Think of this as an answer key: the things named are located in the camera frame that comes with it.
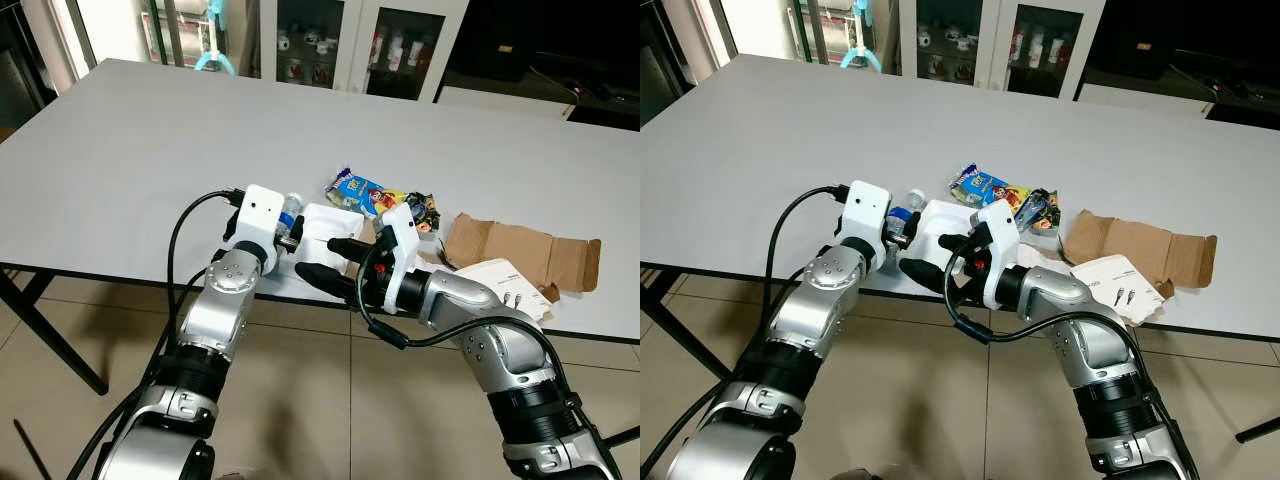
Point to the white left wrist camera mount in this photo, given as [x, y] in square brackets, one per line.
[868, 212]
[262, 215]

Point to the brown flattened cardboard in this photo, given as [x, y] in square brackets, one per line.
[520, 250]
[1140, 245]

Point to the thin black rod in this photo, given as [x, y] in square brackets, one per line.
[30, 450]

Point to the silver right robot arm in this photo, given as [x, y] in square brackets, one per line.
[1085, 350]
[500, 360]

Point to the blue snack bag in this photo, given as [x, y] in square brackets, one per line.
[988, 186]
[362, 190]

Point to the black desk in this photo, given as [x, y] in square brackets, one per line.
[540, 50]
[1180, 45]

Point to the white glass door cabinet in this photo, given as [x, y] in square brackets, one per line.
[995, 38]
[355, 40]

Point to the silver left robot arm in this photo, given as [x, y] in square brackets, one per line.
[822, 300]
[215, 315]

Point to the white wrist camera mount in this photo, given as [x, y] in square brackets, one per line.
[402, 240]
[262, 215]
[868, 212]
[1002, 240]

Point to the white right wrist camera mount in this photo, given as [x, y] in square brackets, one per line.
[1002, 240]
[402, 240]

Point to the black furniture leg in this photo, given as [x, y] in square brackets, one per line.
[1258, 430]
[622, 437]

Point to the dark crumpled snack wrapper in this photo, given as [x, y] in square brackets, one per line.
[424, 212]
[1043, 208]

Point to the white paper box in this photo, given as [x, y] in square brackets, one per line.
[325, 225]
[945, 215]

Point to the black table leg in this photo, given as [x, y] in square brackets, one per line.
[700, 338]
[60, 340]

